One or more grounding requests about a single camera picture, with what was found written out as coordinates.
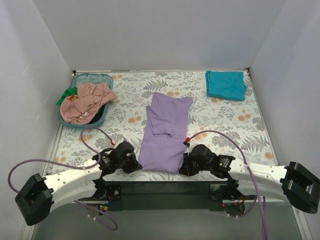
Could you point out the purple t shirt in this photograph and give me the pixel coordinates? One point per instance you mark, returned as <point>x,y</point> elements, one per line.
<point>162,148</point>

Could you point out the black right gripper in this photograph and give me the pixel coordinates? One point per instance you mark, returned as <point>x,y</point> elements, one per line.
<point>186,165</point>

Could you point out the pink t shirt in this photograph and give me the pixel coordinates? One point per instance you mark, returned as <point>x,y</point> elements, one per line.
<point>81,108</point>

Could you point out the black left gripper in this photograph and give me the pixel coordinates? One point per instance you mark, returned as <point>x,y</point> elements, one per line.
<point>133,164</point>

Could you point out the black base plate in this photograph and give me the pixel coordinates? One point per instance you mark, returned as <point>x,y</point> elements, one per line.
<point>165,193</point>

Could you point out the folded teal t shirt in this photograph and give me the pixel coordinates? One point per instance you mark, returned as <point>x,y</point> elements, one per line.
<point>227,85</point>

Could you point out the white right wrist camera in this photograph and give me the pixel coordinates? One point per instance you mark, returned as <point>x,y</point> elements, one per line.
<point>190,144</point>

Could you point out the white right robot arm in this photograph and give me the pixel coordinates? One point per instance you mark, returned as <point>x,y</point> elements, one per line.
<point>292,183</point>

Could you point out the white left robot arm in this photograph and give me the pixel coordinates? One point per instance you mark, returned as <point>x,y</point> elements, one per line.
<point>40,195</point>

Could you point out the blue plastic basket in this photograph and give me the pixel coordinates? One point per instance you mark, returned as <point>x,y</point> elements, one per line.
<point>95,78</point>

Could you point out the green t shirt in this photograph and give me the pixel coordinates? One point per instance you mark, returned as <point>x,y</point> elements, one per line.
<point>67,93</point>

